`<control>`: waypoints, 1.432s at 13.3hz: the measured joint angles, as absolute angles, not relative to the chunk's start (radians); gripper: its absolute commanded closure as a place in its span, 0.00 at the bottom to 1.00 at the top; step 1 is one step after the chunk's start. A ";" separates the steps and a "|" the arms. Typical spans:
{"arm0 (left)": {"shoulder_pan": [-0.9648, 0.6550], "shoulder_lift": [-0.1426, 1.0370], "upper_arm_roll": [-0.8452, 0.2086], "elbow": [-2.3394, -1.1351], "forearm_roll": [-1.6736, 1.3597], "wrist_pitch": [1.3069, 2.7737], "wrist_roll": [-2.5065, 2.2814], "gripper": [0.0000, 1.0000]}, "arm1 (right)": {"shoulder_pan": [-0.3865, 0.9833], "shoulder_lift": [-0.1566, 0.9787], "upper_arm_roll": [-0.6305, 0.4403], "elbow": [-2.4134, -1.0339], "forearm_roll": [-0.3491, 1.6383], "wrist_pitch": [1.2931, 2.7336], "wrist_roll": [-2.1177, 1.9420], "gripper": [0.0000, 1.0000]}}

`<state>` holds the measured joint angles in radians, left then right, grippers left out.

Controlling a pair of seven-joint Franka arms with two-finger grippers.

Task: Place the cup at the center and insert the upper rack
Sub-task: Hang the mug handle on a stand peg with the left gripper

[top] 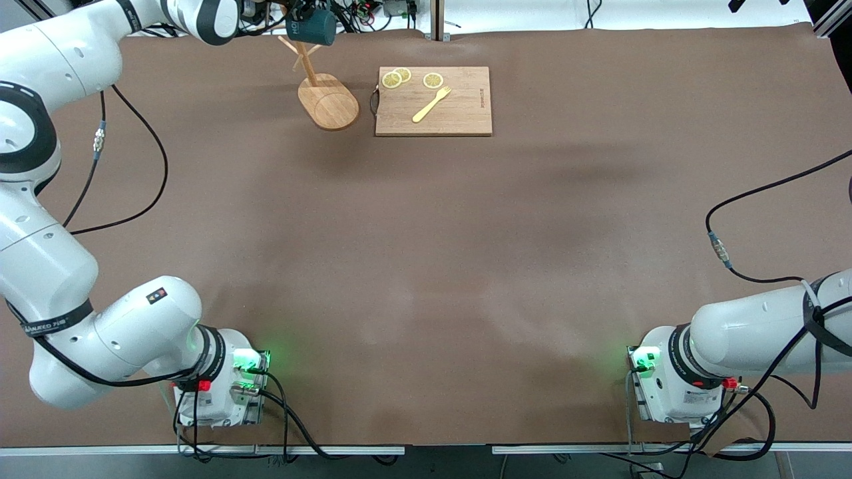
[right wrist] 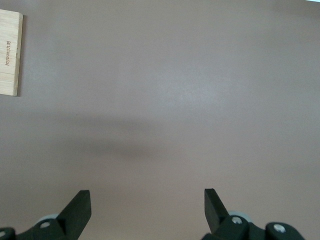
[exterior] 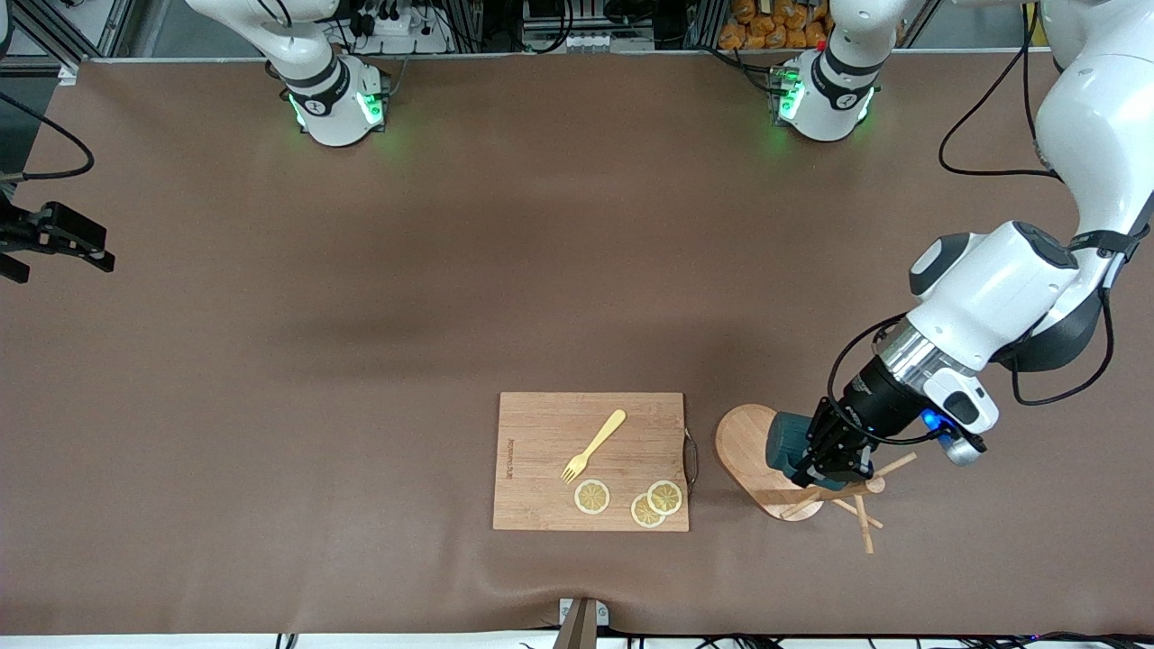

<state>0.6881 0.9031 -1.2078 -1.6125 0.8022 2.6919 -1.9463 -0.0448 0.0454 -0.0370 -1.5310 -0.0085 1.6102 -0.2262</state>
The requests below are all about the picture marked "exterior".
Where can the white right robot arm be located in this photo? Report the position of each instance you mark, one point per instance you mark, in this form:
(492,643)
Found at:
(325,90)

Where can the aluminium frame post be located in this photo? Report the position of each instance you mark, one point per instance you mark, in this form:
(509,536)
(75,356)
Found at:
(68,72)

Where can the lemon slice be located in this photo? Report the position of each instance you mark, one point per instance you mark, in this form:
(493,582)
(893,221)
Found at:
(643,514)
(665,497)
(592,497)

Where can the yellow plastic fork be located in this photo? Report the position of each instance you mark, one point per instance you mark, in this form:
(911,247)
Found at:
(599,439)

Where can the white power strip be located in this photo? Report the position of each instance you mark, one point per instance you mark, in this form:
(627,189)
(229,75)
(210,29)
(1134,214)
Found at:
(392,22)

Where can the dark green cup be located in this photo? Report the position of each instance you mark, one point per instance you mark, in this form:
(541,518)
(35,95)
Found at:
(786,442)

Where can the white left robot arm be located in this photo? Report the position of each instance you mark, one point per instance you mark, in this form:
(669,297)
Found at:
(1010,288)

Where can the wooden cup rack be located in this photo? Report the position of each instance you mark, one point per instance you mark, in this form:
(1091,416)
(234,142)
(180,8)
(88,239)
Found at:
(744,451)

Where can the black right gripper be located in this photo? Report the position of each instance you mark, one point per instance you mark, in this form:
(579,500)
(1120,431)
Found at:
(45,231)

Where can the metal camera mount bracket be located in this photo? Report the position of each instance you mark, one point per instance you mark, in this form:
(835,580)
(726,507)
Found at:
(581,626)

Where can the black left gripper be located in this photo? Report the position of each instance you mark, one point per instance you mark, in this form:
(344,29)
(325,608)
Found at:
(873,400)

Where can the bag of orange buns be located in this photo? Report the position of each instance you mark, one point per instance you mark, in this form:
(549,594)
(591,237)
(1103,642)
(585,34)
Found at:
(766,31)

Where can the wooden cutting board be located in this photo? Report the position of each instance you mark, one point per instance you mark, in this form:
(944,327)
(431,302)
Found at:
(541,433)

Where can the black background electronics unit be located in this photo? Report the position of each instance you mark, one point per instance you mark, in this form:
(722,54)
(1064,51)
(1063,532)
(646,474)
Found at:
(559,22)

